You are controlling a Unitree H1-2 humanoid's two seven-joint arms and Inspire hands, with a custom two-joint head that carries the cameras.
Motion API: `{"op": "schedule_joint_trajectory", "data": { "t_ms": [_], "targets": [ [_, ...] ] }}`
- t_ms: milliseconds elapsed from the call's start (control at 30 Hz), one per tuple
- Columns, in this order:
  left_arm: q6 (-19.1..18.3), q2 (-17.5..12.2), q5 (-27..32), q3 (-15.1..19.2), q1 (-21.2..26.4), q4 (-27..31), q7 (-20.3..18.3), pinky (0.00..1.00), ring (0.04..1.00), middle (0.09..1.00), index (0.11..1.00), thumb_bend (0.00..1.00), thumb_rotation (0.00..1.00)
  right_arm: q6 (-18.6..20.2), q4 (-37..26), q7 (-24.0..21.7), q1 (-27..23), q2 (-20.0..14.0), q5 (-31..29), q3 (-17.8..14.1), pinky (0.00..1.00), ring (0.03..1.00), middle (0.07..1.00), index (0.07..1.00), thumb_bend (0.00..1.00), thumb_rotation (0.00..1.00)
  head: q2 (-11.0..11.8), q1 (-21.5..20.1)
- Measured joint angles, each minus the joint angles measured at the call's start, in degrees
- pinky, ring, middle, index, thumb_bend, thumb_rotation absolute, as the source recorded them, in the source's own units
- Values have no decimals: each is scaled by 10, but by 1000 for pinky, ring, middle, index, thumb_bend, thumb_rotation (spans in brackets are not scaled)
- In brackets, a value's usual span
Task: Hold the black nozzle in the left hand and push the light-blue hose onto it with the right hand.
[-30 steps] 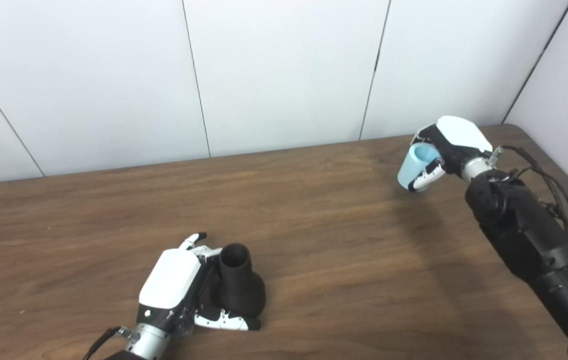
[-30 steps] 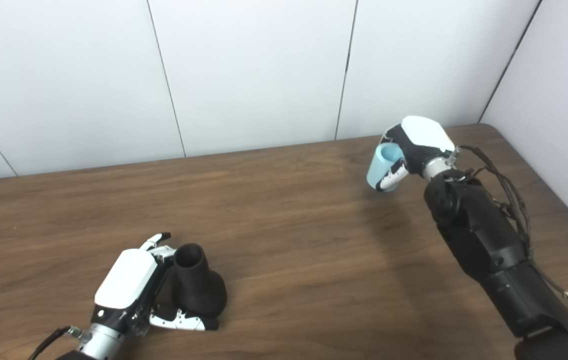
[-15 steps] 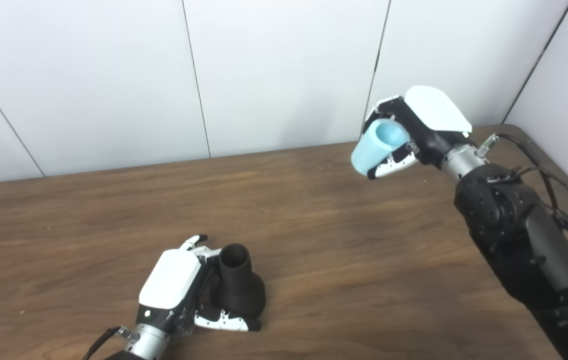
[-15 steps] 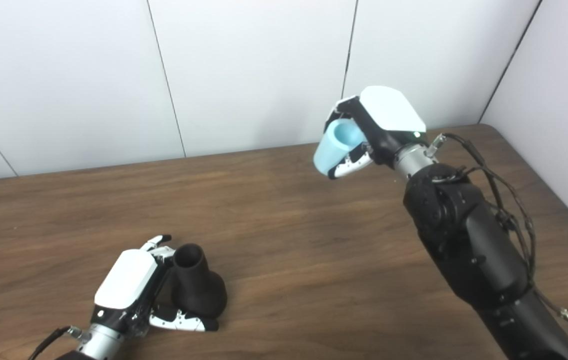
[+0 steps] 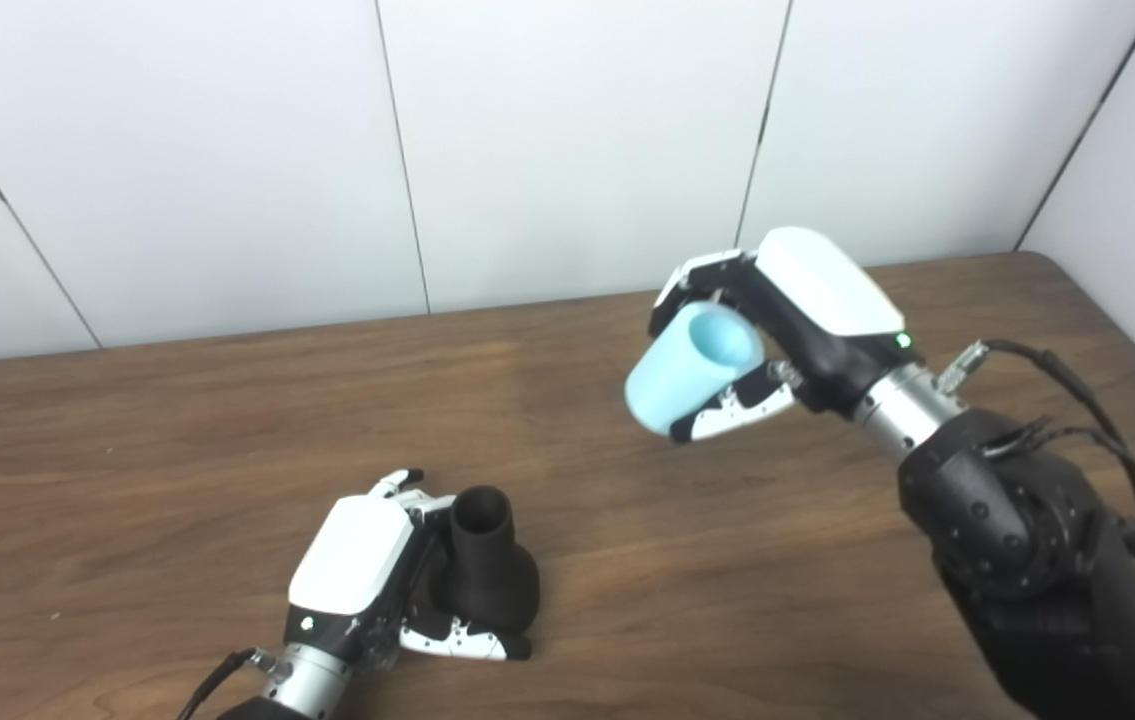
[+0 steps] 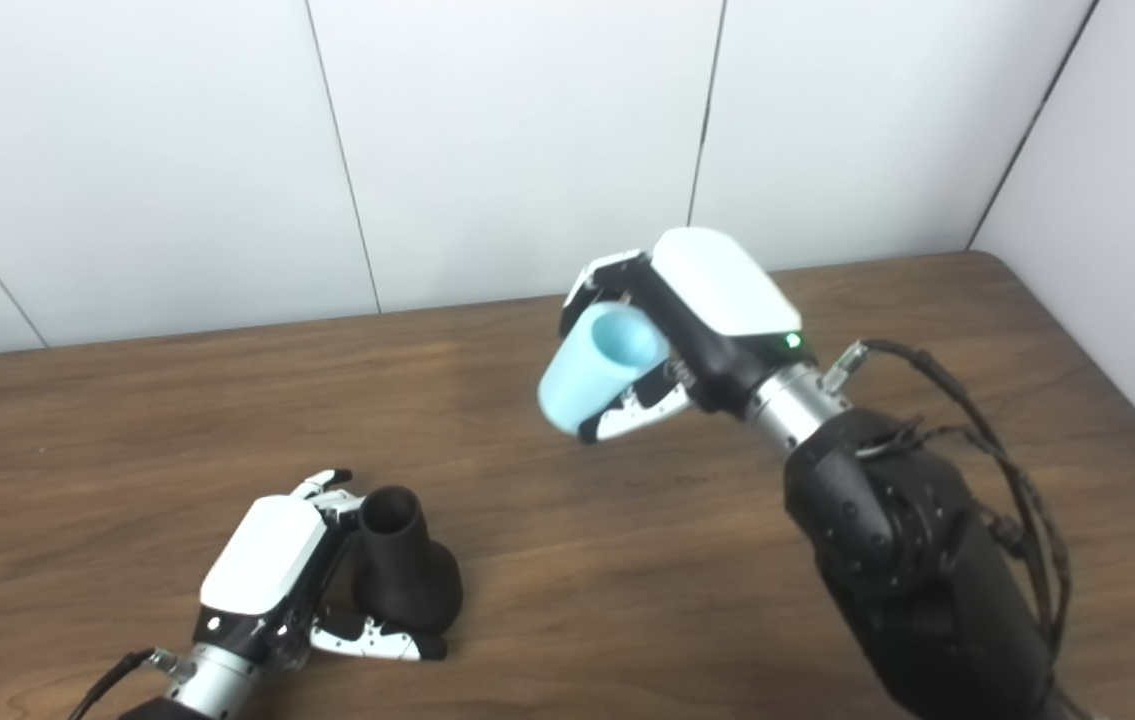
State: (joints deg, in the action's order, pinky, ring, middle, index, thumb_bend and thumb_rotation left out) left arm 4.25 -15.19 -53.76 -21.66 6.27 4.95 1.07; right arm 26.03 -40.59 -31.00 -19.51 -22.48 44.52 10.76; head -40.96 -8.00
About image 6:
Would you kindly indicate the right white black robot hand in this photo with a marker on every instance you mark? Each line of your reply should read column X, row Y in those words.
column 722, row 290

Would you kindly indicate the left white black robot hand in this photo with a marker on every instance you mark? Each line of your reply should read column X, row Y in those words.
column 262, row 560

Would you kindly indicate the black funnel-shaped nozzle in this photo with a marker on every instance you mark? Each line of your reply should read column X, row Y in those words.
column 407, row 575

